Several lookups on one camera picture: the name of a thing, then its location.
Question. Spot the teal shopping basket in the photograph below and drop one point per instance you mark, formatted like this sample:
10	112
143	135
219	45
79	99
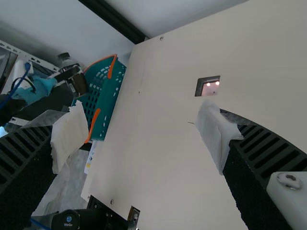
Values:
109	112

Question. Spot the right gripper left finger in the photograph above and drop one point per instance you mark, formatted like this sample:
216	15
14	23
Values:
21	167

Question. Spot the black post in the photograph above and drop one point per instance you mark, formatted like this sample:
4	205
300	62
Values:
115	20

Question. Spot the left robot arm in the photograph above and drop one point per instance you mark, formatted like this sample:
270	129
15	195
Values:
31	107

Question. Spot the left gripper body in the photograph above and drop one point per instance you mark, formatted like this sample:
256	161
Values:
40	86

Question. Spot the dark coffee bottle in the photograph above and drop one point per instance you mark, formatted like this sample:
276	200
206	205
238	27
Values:
79	83

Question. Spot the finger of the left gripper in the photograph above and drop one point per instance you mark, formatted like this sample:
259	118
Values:
70	72

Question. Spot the white metal shelf rack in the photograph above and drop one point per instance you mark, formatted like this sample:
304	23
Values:
14	49

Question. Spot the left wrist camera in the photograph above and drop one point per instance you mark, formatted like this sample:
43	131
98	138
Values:
19	69

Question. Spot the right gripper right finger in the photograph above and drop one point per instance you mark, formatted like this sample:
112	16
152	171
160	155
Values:
259	155

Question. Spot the white paper sheet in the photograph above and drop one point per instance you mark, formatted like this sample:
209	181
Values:
91	155

